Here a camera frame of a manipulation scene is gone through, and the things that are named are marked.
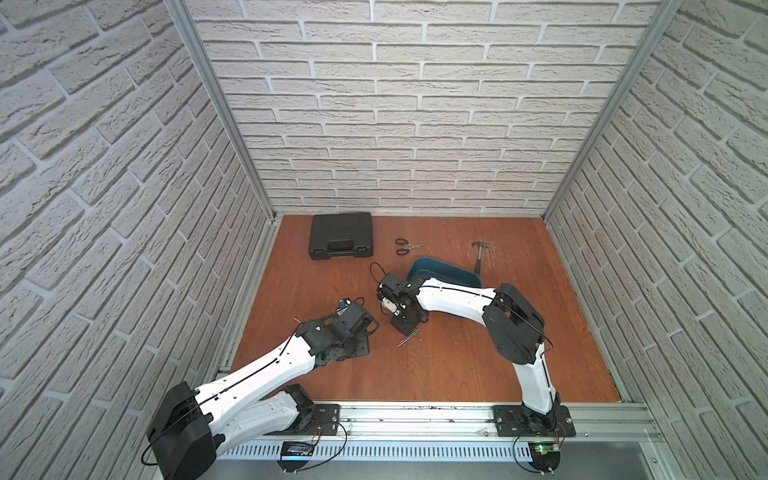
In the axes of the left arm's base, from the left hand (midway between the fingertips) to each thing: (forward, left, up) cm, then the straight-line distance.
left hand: (367, 340), depth 80 cm
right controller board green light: (-25, -44, -7) cm, 51 cm away
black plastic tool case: (+43, +13, -6) cm, 46 cm away
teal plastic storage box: (+26, -20, -3) cm, 33 cm away
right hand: (+8, -13, -8) cm, 17 cm away
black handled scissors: (+39, -13, -7) cm, 42 cm away
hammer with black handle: (+29, -38, -6) cm, 48 cm away
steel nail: (+3, -12, -6) cm, 14 cm away
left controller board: (-24, +16, -8) cm, 30 cm away
